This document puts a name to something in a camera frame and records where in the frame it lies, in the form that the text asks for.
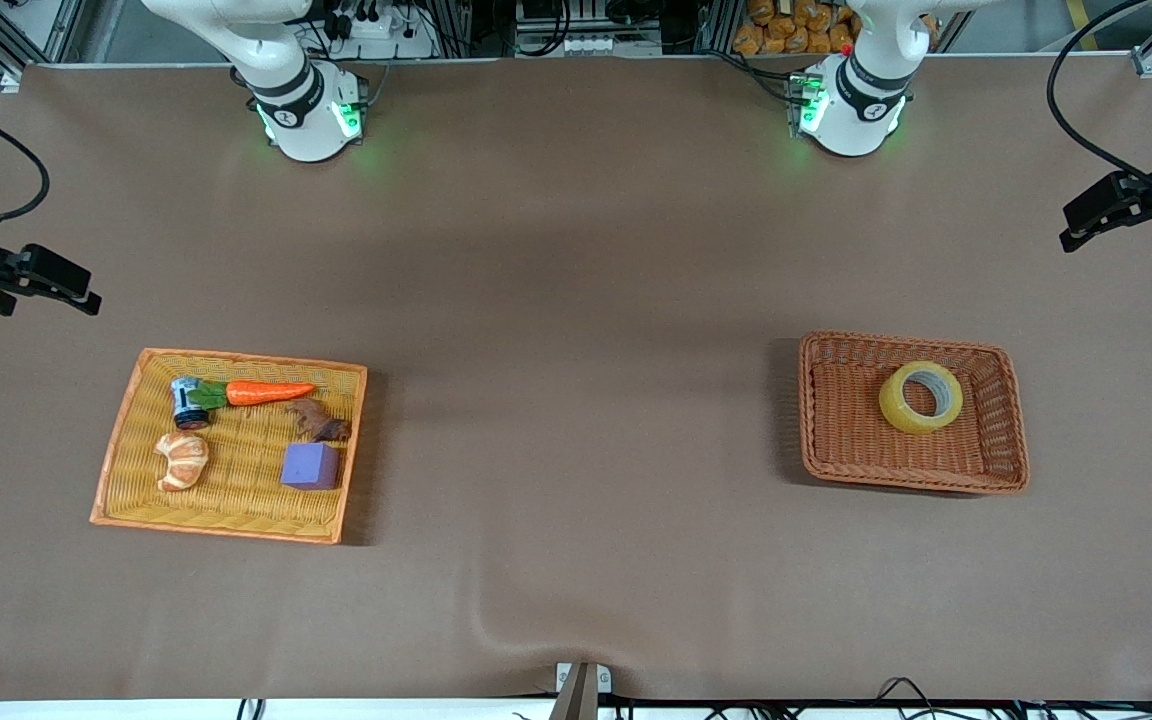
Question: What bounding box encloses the yellow tape roll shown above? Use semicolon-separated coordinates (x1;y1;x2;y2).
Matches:
878;360;965;436

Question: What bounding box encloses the small blue white can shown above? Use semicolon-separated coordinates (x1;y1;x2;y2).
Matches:
171;376;212;431

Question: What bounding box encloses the toy croissant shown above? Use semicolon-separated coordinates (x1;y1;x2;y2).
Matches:
154;430;210;493

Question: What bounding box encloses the orange toy carrot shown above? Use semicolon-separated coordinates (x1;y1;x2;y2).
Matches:
191;380;318;409

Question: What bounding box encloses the yellow wicker tray orange rim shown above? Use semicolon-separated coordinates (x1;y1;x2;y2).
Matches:
89;346;370;547

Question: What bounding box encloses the brown toy figure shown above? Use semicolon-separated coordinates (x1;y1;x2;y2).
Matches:
286;398;352;444

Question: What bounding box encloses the purple cube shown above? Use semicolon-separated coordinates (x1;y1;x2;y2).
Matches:
280;442;342;493

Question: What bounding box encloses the brown wicker basket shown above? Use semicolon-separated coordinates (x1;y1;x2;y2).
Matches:
798;330;1030;497

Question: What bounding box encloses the bag of orange items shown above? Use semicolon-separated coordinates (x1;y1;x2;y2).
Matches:
733;0;942;56

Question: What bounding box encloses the white power strip with plugs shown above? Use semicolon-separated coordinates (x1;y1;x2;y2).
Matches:
334;8;437;59

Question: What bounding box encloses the white empty power strip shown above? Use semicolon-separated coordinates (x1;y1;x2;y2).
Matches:
558;35;665;57

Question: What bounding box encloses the brown table mat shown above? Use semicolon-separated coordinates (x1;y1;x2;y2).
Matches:
0;55;1152;701

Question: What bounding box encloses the metal table edge bracket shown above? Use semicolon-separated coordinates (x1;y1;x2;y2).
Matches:
556;662;612;720

